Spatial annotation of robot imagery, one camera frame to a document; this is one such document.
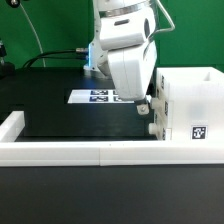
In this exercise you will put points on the white drawer cabinet frame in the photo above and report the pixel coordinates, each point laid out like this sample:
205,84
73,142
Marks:
196,102

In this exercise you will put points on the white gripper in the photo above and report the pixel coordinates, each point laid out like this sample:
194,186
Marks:
131,70

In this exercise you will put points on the white drawer box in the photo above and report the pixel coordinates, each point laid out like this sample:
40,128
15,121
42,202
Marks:
160,104
160,130

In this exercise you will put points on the black stand at left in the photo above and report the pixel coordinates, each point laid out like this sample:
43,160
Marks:
6,68

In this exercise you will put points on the white sheet with markers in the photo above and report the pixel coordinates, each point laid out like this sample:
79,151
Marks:
94,96

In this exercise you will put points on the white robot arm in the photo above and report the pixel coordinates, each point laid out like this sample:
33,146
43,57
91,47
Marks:
123,47

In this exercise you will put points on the white U-shaped border fence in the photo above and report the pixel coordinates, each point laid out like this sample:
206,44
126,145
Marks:
100,153

